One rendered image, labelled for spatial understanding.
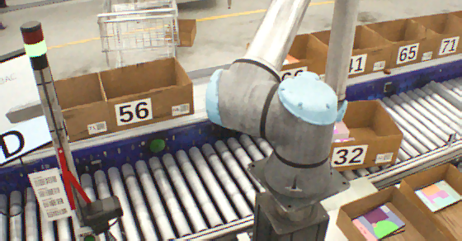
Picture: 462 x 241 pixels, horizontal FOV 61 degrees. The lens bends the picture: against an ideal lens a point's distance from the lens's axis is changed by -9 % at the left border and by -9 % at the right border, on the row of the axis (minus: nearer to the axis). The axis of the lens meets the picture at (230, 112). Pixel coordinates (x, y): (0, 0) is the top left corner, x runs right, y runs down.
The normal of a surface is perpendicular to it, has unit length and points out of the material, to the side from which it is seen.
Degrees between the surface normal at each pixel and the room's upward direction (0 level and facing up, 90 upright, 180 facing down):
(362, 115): 90
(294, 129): 87
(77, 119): 90
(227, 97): 54
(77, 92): 89
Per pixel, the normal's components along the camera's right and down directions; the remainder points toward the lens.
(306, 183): 0.09, 0.22
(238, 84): -0.22, -0.48
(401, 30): 0.38, 0.52
